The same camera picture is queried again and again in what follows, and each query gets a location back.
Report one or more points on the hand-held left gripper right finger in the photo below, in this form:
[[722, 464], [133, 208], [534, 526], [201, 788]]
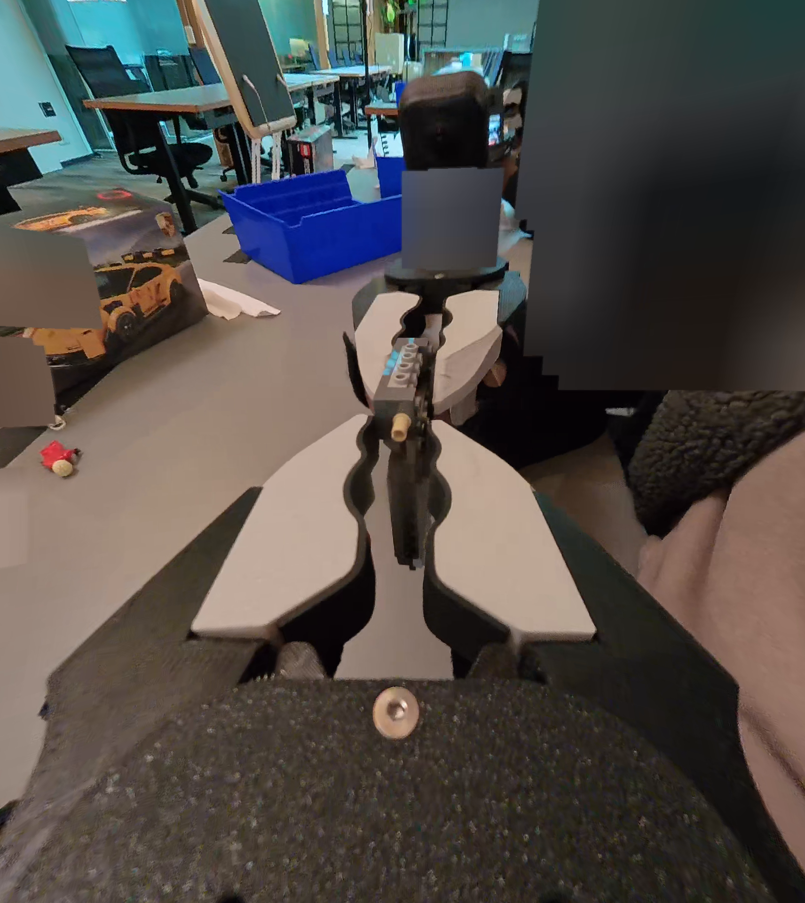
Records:
[[508, 557]]

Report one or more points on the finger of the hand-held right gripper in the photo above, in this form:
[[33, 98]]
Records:
[[473, 338], [378, 331]]

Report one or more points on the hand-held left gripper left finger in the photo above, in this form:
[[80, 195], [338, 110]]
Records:
[[289, 550]]

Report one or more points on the black toy brick assembly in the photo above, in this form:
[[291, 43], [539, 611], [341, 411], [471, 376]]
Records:
[[406, 487]]

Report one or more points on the grey desk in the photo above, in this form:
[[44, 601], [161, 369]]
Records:
[[198, 423]]

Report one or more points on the blue plastic bin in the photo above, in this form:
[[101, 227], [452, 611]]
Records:
[[390, 176], [318, 240]]

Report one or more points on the dark cardboard box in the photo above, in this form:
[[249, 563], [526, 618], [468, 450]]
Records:
[[309, 152]]

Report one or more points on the white crumpled tissue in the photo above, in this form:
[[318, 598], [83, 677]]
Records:
[[233, 300]]

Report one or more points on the yellow car toy box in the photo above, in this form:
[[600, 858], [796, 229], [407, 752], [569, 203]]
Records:
[[148, 282]]

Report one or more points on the person's black fleece jacket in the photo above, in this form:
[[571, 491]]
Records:
[[727, 451]]

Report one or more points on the red toy brick piece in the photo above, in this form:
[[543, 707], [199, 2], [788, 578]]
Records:
[[57, 455]]

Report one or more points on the person's beige pants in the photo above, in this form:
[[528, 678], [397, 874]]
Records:
[[783, 635]]

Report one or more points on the black office chair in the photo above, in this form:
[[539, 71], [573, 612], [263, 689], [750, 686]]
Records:
[[155, 152]]

